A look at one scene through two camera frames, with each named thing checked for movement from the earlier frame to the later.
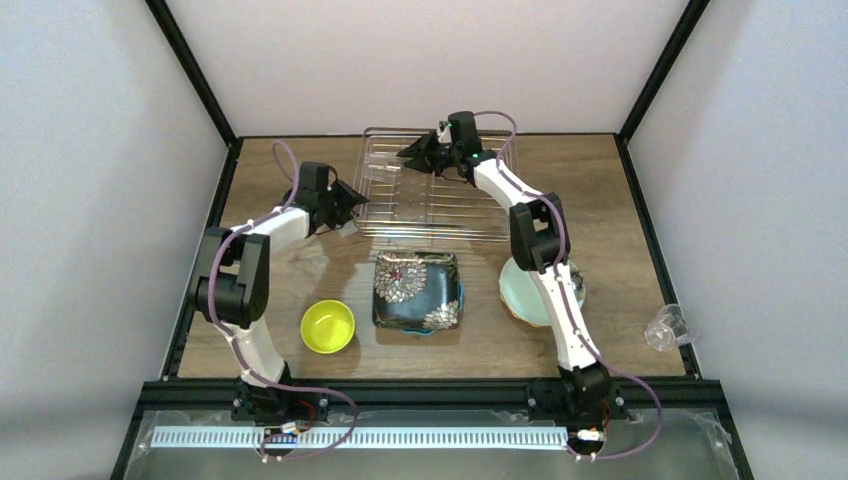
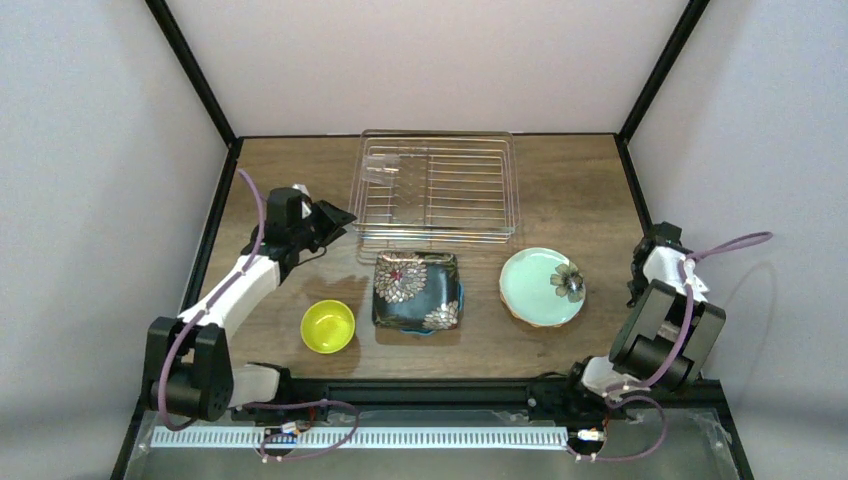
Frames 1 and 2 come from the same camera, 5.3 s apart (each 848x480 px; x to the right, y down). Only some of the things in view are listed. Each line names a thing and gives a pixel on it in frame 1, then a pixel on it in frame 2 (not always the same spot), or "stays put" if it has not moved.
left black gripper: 342,201 → 325,221
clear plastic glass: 384,166 stays put
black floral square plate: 416,290 stays put
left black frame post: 187,57 stays put
